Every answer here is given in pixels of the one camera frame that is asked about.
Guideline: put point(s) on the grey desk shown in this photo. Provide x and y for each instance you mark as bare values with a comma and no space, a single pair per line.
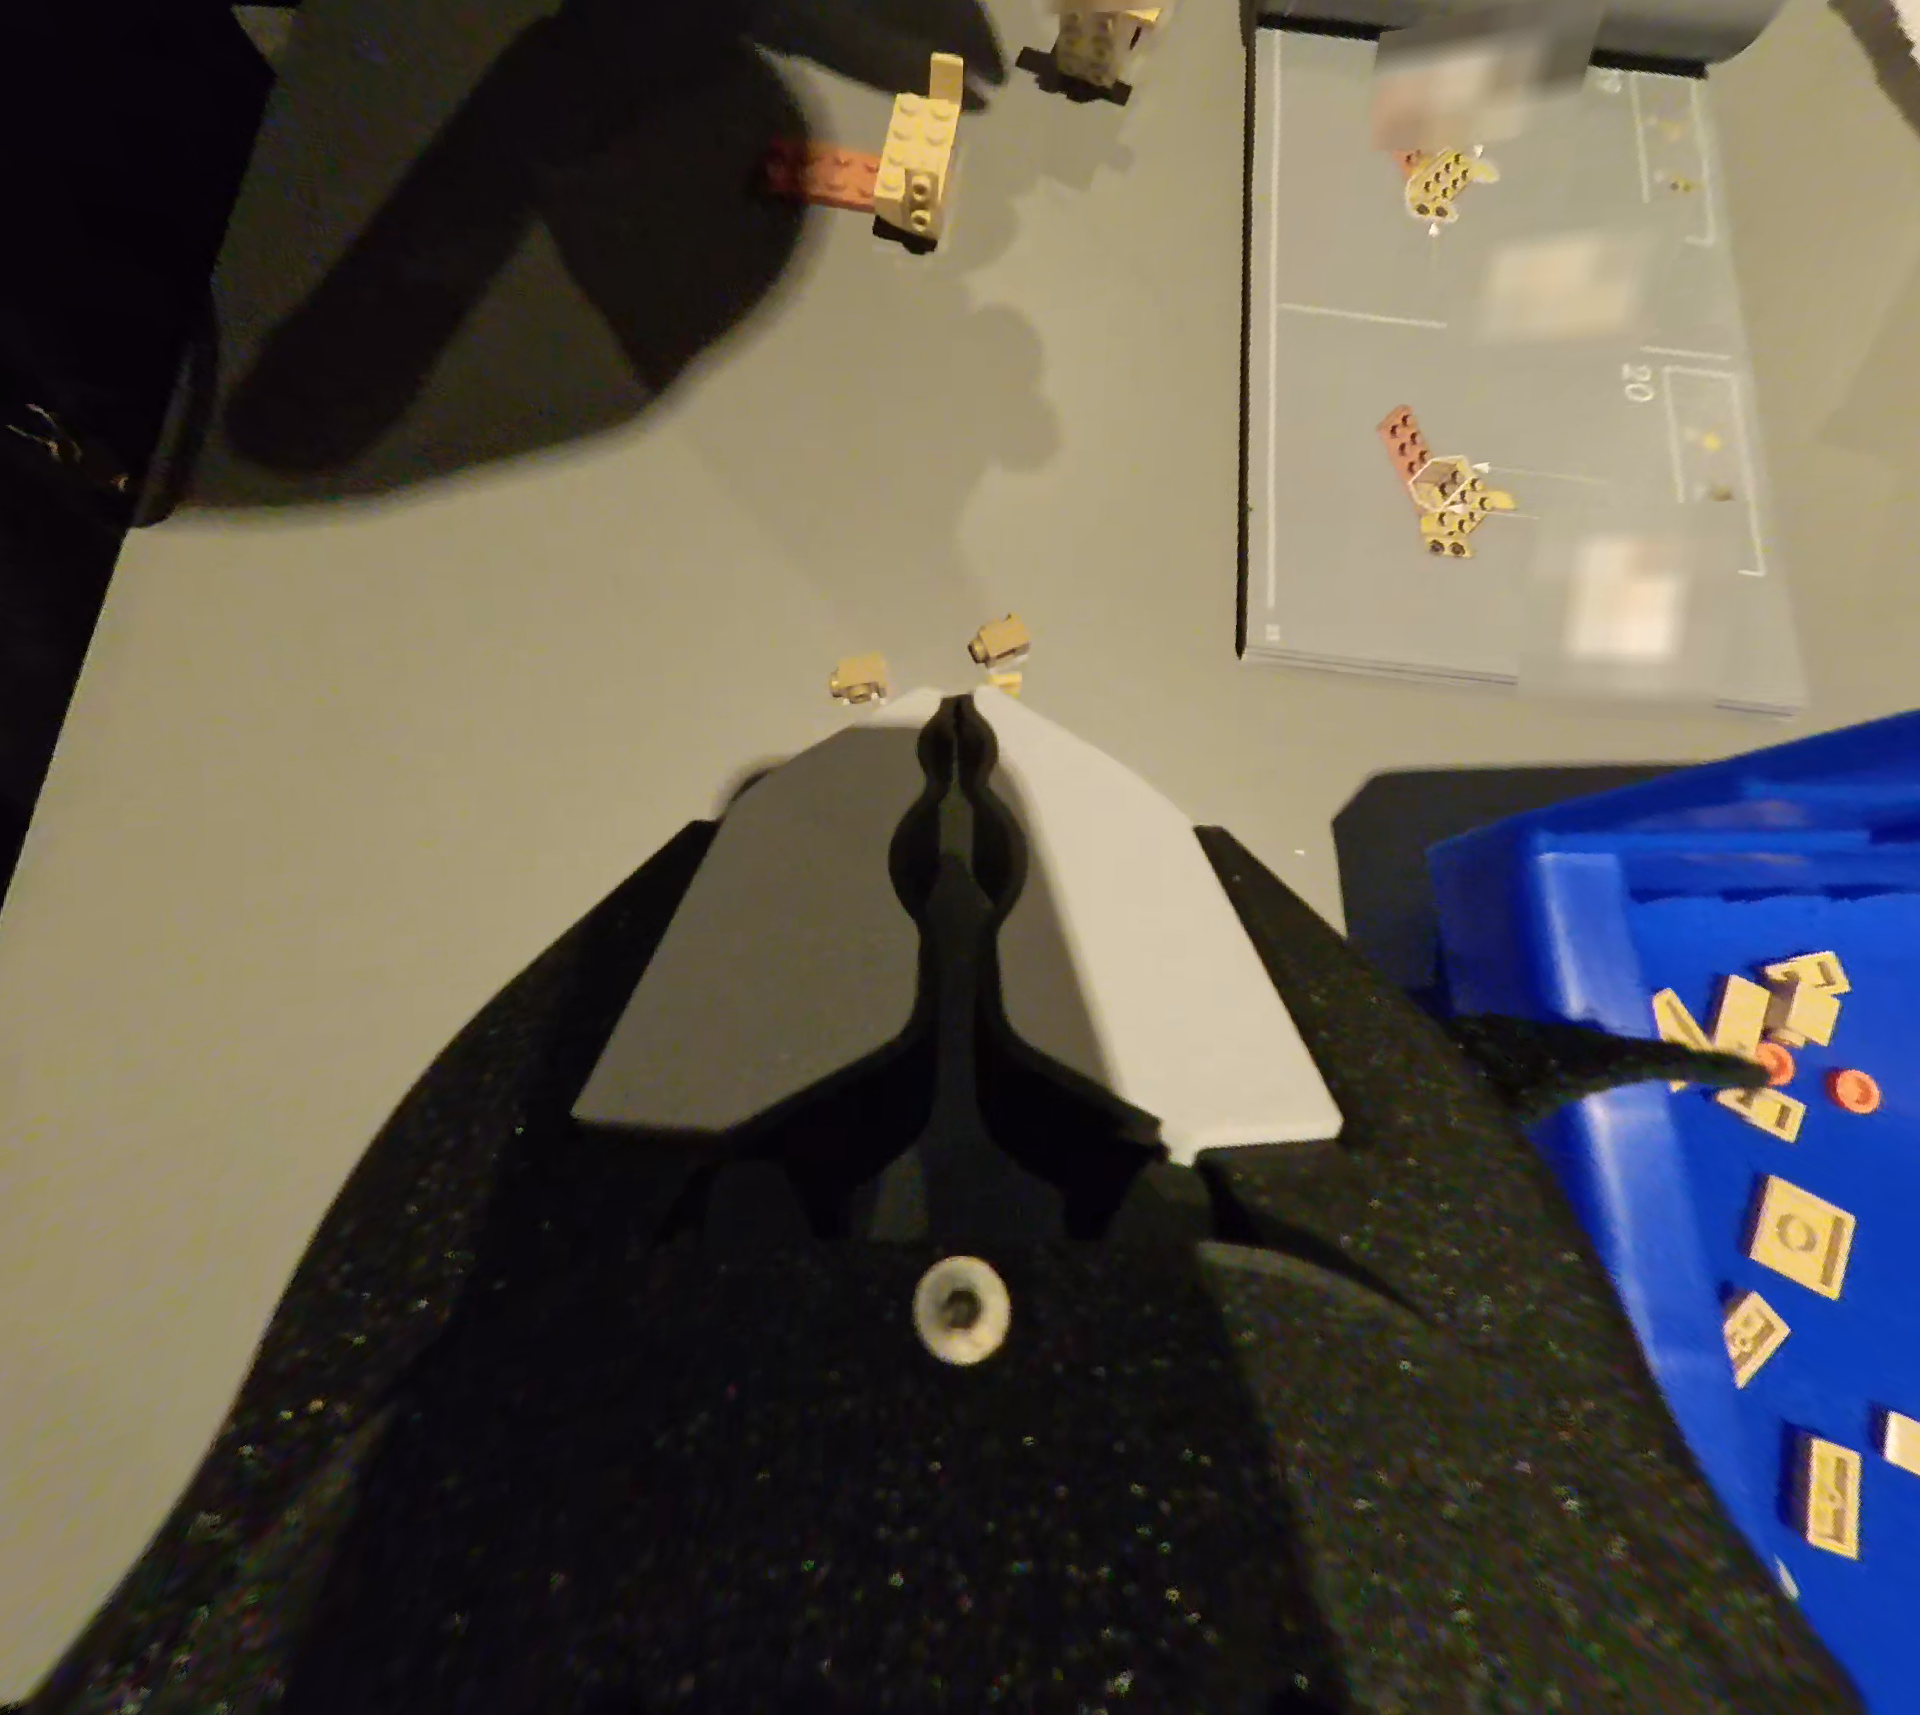
451,697

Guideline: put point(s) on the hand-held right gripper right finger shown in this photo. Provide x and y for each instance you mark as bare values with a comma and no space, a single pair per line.
1170,983

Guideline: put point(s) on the grey instruction booklet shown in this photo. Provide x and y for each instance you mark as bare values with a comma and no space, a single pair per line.
1530,247

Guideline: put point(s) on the yellow toy brick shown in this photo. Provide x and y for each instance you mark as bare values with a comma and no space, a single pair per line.
925,151

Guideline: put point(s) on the pile of toy bricks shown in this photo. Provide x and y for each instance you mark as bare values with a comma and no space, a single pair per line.
1800,1206

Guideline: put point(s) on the blue plastic bin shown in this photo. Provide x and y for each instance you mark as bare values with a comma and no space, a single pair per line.
1681,997

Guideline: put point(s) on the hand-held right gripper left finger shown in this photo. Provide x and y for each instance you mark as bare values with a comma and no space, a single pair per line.
750,997

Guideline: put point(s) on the tiny tan toy brick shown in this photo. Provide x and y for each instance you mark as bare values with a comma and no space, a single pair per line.
862,681
1003,651

